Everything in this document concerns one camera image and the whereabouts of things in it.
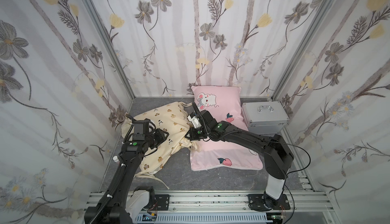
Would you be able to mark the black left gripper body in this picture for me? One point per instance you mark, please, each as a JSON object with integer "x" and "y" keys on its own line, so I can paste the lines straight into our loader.
{"x": 161, "y": 135}

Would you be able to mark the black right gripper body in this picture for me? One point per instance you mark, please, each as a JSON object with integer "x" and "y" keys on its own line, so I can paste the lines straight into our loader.
{"x": 200, "y": 117}

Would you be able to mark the pink cartoon pillow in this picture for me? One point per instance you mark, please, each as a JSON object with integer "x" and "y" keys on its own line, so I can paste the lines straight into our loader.
{"x": 223, "y": 103}

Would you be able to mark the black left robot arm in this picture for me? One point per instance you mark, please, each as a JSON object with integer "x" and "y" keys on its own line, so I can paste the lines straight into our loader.
{"x": 111, "y": 208}

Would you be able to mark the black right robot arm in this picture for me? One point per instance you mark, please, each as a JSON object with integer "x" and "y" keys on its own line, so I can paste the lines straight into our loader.
{"x": 277, "y": 155}

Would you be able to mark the small white bottle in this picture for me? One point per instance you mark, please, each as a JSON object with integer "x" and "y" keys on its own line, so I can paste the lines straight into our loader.
{"x": 116, "y": 159}

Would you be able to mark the silver aluminium case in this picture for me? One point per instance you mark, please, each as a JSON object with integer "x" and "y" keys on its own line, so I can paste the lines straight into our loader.
{"x": 264, "y": 118}

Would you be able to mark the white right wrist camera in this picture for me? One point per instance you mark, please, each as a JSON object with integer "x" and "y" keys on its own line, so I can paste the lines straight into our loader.
{"x": 194, "y": 120}

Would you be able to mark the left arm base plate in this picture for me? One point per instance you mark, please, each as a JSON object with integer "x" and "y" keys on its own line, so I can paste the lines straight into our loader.
{"x": 161, "y": 203}

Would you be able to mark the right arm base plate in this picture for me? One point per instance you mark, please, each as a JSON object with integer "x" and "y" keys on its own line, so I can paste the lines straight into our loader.
{"x": 258, "y": 202}

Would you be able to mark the aluminium mounting rail frame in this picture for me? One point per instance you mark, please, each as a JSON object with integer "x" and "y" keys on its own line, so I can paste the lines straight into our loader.
{"x": 225, "y": 207}

